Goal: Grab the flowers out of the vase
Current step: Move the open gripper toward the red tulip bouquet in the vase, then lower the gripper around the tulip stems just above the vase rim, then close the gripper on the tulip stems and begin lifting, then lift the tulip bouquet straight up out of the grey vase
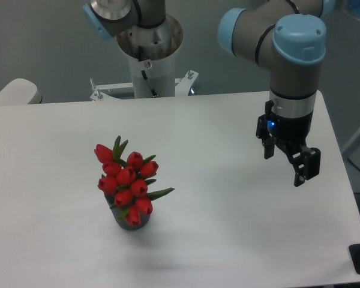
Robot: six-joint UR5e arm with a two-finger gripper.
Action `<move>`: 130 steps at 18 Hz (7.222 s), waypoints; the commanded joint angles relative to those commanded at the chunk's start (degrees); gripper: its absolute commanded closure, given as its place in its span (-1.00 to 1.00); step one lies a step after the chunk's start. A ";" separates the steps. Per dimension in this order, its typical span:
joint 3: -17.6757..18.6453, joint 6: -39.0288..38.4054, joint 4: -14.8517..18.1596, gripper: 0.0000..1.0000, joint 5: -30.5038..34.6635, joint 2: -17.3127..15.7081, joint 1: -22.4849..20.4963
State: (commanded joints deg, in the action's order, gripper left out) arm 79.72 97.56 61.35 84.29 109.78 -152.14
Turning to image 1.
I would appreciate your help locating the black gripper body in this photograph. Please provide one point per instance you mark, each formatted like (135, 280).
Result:
(287, 131)

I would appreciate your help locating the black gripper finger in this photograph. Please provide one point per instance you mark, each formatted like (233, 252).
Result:
(263, 134)
(305, 161)

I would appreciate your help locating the red tulip bouquet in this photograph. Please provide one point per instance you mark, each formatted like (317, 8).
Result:
(128, 180)

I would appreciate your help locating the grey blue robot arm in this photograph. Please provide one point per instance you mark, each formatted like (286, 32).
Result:
(287, 38)

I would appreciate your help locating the dark grey ribbed vase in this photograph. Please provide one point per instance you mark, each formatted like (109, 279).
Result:
(128, 217)

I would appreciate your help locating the beige chair backrest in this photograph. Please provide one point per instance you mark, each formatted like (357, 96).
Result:
(20, 92)

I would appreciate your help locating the white metal base frame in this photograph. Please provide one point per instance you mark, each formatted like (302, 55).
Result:
(145, 85)

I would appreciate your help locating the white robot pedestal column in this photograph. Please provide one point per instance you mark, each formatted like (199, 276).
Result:
(152, 49)

